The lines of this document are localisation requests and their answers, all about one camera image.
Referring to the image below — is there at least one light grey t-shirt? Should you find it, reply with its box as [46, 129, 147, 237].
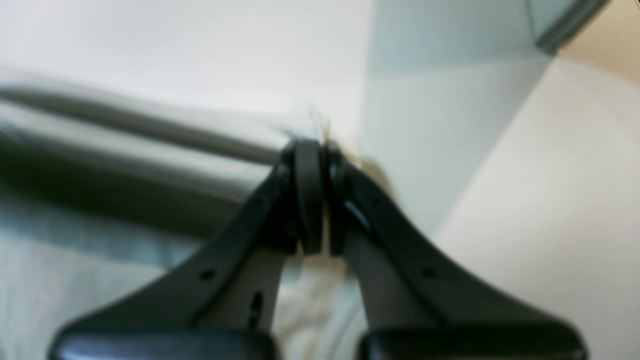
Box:
[1, 69, 352, 358]

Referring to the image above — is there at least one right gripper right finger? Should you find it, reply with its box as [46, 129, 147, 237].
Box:
[324, 141, 589, 360]

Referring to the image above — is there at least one grey tray corner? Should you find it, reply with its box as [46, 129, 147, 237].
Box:
[526, 0, 609, 55]

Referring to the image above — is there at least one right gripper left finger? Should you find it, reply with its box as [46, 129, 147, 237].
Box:
[48, 140, 324, 360]

